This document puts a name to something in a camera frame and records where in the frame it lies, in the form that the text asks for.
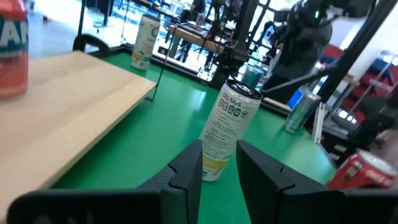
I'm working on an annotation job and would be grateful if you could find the person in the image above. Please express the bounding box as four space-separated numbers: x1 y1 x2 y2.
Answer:
189 0 208 15

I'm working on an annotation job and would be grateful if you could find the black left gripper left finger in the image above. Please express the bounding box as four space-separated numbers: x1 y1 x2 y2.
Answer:
6 139 203 224

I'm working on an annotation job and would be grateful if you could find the red Coca-Cola can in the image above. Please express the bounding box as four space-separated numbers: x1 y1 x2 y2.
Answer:
325 149 398 190

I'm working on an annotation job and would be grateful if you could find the wooden desk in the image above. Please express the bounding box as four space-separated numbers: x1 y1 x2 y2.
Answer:
167 23 231 54

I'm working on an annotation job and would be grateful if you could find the black arched bracket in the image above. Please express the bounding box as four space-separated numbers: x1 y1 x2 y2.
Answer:
73 33 110 54

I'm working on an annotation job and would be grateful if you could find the blue silver energy drink can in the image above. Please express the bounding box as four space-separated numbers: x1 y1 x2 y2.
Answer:
241 63 265 90
283 90 322 134

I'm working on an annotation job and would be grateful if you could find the orange Fanta can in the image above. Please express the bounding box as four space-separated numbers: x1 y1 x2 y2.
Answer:
0 0 29 100

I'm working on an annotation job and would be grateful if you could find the green table mat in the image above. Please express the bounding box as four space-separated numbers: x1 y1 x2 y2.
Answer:
51 51 338 224

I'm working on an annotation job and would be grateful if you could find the wooden shelf with black frame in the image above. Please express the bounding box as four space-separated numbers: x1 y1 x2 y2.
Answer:
0 0 180 218

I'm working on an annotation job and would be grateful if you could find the white Celsius can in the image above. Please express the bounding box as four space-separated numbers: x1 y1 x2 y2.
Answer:
198 79 264 182
130 14 162 71

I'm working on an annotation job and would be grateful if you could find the red storage rack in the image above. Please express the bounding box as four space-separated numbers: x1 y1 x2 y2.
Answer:
323 46 398 125

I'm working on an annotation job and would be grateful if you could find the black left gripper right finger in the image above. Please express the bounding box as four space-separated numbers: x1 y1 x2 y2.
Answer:
236 139 398 224

